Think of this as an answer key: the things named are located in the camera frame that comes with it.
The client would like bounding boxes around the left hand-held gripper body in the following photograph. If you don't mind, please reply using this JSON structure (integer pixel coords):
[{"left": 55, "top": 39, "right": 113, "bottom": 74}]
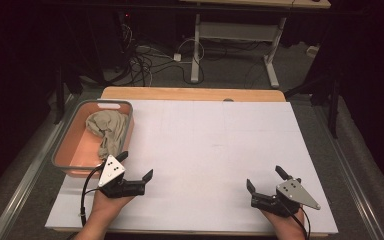
[{"left": 97, "top": 154, "right": 146, "bottom": 199}]

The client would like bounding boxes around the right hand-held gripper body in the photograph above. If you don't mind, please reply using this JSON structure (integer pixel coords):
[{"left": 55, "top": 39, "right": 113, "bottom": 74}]
[{"left": 250, "top": 178, "right": 322, "bottom": 219}]

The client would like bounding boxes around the beige garment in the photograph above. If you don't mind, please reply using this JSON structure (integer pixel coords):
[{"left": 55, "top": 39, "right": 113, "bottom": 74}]
[{"left": 85, "top": 109, "right": 130, "bottom": 161}]

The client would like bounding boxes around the pink basket with grey rim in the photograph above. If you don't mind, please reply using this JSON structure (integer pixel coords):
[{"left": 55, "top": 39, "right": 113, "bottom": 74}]
[{"left": 51, "top": 99, "right": 135, "bottom": 178}]

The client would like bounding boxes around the person's right hand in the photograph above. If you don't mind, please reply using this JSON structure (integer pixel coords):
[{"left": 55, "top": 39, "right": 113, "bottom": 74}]
[{"left": 261, "top": 208, "right": 306, "bottom": 236}]

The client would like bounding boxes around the person's left hand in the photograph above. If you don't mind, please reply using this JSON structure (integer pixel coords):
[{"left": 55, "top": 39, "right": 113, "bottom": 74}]
[{"left": 91, "top": 189, "right": 135, "bottom": 223}]

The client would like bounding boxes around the white table cover sheet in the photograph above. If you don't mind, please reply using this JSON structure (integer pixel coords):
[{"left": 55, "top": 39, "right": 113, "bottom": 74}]
[{"left": 44, "top": 99, "right": 339, "bottom": 235}]

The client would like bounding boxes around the black stand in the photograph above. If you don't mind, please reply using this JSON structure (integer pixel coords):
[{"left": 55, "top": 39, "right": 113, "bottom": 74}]
[
  {"left": 283, "top": 71, "right": 344, "bottom": 140},
  {"left": 52, "top": 61, "right": 85, "bottom": 126}
]

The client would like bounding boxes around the wooden table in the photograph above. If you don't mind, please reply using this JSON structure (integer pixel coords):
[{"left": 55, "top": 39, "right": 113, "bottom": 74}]
[{"left": 52, "top": 86, "right": 329, "bottom": 238}]

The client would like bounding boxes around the light wooden desk top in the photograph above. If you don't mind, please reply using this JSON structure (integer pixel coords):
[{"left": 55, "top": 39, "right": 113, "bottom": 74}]
[{"left": 179, "top": 0, "right": 332, "bottom": 10}]

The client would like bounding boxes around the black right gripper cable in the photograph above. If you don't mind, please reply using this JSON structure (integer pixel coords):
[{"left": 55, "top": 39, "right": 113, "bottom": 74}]
[{"left": 286, "top": 203, "right": 312, "bottom": 240}]

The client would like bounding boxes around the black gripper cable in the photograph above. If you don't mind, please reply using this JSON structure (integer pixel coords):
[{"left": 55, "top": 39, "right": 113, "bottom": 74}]
[
  {"left": 286, "top": 203, "right": 312, "bottom": 240},
  {"left": 79, "top": 164, "right": 107, "bottom": 228}
]

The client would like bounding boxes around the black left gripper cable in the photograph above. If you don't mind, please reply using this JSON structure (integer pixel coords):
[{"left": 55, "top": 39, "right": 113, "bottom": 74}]
[{"left": 79, "top": 164, "right": 107, "bottom": 228}]

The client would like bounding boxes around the metal floor rail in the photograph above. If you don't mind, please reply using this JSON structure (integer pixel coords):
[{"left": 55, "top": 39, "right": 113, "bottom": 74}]
[
  {"left": 0, "top": 94, "right": 77, "bottom": 240},
  {"left": 313, "top": 105, "right": 384, "bottom": 240}
]

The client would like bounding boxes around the tangle of floor cables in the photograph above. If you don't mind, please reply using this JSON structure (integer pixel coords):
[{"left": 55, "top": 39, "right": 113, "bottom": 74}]
[{"left": 111, "top": 23, "right": 208, "bottom": 88}]

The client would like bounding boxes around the white metal desk frame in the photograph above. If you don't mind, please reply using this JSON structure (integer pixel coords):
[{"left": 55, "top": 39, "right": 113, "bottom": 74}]
[{"left": 190, "top": 13, "right": 288, "bottom": 90}]

